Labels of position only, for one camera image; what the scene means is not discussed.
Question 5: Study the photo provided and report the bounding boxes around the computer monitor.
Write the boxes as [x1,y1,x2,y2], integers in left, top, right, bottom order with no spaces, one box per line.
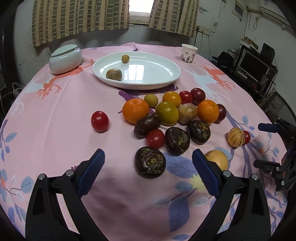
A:
[238,50,271,81]

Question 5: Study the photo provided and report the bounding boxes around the small yellow-green fruit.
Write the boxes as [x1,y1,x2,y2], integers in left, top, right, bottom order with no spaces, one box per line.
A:
[144,94,159,108]

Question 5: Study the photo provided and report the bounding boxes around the pink patterned tablecloth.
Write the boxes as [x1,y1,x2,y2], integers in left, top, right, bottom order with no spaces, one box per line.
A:
[1,43,286,240]

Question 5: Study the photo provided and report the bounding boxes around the black metal shelf rack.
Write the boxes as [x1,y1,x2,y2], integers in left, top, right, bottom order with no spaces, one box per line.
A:
[227,44,278,103]

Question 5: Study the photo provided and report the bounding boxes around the large orange tangerine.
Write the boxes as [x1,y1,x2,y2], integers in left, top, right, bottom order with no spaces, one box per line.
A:
[122,98,150,125]

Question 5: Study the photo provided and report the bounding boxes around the red cherry tomato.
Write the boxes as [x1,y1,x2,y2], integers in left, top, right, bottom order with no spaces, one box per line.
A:
[91,110,109,133]

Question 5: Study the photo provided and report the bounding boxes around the left checkered curtain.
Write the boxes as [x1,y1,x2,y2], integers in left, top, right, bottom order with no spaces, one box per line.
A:
[32,0,130,48]

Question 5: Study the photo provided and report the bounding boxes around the red tomato front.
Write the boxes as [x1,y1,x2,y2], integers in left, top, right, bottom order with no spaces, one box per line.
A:
[146,129,165,149]

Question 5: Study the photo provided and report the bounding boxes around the small tan longan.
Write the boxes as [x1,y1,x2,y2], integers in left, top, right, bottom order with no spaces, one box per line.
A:
[121,54,130,63]

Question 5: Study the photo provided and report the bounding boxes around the checkered curtain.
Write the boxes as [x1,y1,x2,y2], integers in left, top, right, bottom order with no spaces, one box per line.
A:
[32,0,130,48]
[149,0,199,37]

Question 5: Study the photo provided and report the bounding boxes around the right checkered curtain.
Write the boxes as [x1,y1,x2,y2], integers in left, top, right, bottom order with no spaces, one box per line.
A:
[149,0,199,37]

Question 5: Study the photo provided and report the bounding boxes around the orange-yellow round fruit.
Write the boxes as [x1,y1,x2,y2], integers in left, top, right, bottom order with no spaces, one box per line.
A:
[162,91,182,108]

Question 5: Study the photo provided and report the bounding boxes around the small red tomato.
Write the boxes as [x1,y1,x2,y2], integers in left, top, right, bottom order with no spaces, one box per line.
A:
[243,131,251,145]

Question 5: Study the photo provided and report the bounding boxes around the white oval plate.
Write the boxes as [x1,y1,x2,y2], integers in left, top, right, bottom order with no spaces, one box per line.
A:
[92,51,181,90]

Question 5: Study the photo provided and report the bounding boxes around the tan brown round fruit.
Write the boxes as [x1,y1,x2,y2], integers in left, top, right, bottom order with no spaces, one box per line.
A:
[178,103,198,124]

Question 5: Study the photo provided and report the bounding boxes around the dark water chestnut front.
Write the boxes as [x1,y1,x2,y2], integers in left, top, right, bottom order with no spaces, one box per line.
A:
[134,147,166,179]

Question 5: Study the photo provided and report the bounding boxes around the white ceramic lidded jar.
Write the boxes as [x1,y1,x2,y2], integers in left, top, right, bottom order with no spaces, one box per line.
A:
[49,44,83,74]

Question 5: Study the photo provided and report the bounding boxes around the floral paper cup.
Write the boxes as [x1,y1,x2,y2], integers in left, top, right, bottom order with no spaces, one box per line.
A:
[181,44,198,64]

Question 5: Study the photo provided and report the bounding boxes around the pale yellow round fruit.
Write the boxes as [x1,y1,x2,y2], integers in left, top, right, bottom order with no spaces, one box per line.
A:
[205,150,228,171]

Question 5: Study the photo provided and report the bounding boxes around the dark purple plum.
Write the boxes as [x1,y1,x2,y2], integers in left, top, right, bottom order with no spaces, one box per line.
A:
[215,104,227,123]

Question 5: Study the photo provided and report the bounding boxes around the yellow-green round fruit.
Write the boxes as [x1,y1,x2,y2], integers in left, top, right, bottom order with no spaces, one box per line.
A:
[156,101,179,126]

